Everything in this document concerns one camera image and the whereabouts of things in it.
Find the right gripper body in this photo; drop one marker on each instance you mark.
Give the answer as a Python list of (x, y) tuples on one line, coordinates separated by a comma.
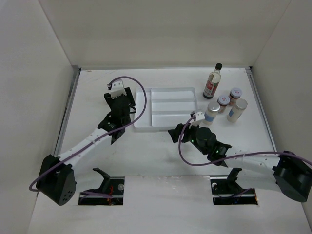
[(190, 135)]

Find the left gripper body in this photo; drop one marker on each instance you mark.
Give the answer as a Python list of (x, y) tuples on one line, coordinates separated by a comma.
[(110, 100)]

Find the white bead jar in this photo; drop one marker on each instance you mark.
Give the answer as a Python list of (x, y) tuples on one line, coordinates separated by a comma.
[(211, 112), (237, 110)]

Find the chili jar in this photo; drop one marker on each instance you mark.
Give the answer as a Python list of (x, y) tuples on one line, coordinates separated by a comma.
[(223, 101), (234, 95)]

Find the soy sauce bottle black cap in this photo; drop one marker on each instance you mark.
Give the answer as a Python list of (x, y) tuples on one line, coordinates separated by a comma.
[(212, 82)]

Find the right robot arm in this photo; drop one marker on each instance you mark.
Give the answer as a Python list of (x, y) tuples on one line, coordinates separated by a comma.
[(283, 172)]

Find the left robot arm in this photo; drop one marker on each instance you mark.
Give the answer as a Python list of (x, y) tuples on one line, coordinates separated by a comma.
[(56, 178)]

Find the white divided organizer tray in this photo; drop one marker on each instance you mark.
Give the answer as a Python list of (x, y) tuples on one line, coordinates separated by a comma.
[(165, 108)]

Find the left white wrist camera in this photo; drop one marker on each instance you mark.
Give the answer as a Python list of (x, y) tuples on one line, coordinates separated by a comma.
[(116, 87)]

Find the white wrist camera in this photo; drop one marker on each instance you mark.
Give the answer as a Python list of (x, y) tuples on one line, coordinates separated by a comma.
[(116, 87), (197, 117)]

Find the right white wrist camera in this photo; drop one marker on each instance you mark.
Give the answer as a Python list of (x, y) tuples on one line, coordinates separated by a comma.
[(197, 117)]

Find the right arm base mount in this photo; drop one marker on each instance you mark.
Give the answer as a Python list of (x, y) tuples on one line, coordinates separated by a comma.
[(226, 191)]

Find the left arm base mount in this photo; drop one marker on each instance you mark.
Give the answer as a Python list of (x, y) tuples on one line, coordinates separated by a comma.
[(109, 193)]

